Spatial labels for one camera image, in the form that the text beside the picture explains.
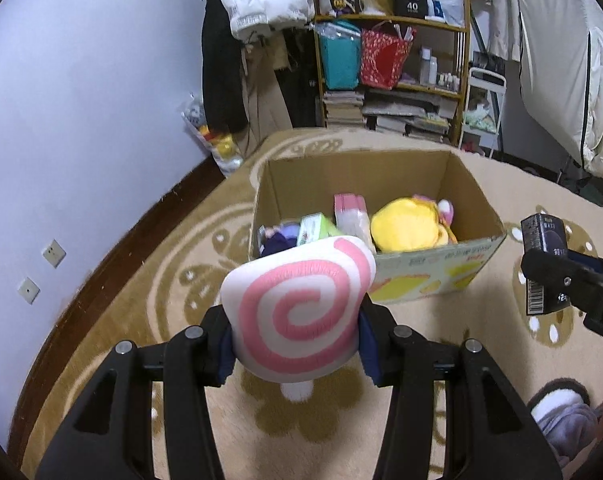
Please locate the white hanging clothes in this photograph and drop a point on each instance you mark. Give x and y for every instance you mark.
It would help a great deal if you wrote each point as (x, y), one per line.
(496, 5)

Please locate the furry slipper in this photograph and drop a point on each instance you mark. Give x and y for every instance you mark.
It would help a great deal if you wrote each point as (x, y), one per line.
(571, 430)

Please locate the yellow plush toy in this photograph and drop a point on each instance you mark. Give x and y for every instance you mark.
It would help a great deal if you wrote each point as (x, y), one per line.
(406, 225)

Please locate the purple plush toy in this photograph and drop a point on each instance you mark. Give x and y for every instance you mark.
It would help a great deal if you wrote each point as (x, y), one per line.
(276, 242)

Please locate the black carton box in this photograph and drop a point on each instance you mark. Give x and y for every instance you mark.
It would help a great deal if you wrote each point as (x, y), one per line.
(544, 232)

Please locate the clear bag of toys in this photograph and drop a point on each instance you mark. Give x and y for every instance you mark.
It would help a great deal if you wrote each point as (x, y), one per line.
(219, 145)

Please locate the beige hanging garment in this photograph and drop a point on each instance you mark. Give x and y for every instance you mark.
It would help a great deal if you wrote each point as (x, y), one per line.
(266, 100)

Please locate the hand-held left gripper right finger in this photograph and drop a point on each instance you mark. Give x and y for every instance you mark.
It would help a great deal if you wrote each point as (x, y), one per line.
(369, 350)

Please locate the dark hanging garment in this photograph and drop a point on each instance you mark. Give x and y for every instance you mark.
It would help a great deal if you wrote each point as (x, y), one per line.
(299, 85)

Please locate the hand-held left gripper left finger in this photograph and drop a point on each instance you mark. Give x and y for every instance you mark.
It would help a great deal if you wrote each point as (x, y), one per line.
(226, 360)

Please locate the red patterned bag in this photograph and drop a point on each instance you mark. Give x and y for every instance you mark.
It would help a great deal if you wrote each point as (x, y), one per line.
(381, 60)

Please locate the pink pack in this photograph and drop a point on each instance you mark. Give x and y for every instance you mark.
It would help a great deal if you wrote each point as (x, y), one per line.
(351, 220)

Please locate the black hanging coat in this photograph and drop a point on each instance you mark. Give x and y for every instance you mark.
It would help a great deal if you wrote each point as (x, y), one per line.
(221, 70)

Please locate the printed cardboard box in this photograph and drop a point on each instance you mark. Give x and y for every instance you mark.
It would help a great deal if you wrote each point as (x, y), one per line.
(356, 170)

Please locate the pink swirl roll pillow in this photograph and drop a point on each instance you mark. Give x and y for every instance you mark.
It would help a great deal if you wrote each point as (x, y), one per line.
(296, 310)

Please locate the white bottle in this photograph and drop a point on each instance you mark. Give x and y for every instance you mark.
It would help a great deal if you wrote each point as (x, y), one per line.
(428, 67)

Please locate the white metal cart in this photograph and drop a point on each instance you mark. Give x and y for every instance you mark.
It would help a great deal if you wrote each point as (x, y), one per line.
(481, 115)

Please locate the cream garment cover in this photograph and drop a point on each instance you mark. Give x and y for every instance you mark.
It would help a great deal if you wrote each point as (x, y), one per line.
(556, 60)

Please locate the stack of books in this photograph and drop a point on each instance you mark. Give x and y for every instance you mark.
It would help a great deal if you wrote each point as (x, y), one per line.
(344, 110)

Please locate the pink paw plush toy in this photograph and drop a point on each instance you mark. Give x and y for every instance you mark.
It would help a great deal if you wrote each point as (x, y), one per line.
(446, 210)

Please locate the beige floral rug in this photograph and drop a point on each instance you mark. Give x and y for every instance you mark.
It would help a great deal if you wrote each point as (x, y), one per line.
(156, 285)

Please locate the stack of magazines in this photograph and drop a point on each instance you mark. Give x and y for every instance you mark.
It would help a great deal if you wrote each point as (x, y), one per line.
(406, 117)

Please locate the row of small bottles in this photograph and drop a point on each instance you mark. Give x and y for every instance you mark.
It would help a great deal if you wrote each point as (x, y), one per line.
(449, 82)

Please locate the black gift box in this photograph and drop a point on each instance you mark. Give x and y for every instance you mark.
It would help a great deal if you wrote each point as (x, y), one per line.
(410, 2)

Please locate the white wall socket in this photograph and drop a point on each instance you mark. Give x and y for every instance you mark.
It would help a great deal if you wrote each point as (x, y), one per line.
(54, 252)
(28, 291)

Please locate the yellow frame shelf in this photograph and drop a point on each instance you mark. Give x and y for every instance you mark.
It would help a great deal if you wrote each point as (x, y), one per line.
(461, 60)

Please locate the teal bag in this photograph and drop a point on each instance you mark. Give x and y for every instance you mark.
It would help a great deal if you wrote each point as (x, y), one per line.
(339, 60)

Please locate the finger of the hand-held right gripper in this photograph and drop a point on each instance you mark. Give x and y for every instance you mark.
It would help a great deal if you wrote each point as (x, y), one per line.
(584, 261)
(546, 270)

